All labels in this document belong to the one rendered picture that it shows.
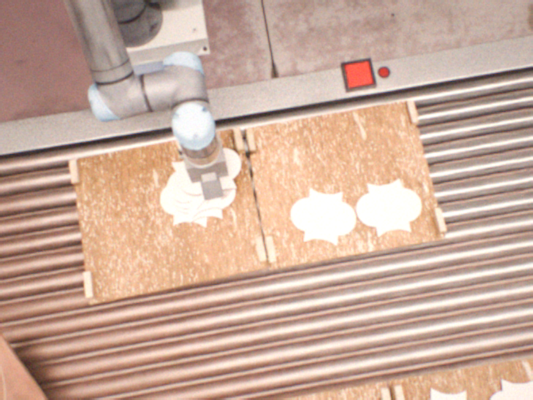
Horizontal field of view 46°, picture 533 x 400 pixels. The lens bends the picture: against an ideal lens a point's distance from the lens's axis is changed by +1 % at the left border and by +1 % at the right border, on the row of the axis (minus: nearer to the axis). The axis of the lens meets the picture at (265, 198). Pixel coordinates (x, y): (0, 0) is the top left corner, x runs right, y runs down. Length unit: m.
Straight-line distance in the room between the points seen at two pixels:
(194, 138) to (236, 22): 1.63
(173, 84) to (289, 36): 1.53
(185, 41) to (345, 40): 1.20
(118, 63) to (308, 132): 0.52
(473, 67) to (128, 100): 0.87
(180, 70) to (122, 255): 0.48
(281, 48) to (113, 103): 1.53
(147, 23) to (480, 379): 1.12
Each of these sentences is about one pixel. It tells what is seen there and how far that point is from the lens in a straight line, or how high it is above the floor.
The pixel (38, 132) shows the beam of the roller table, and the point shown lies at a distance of 1.63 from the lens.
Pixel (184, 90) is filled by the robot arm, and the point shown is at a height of 1.27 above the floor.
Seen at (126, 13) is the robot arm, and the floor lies 1.07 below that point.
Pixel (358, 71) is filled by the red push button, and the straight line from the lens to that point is 1.59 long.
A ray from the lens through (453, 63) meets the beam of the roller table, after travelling 1.66.
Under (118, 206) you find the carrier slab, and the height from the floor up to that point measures 0.94.
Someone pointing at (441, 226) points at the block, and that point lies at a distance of 1.46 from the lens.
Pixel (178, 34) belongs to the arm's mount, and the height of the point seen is 0.95.
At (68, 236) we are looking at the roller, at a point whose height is 0.92.
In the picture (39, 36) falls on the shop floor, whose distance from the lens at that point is 2.87.
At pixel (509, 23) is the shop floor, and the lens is 2.88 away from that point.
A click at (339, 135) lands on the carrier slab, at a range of 1.51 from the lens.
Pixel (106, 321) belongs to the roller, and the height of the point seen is 0.92.
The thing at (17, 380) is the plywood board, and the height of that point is 1.04.
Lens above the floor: 2.34
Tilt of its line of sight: 75 degrees down
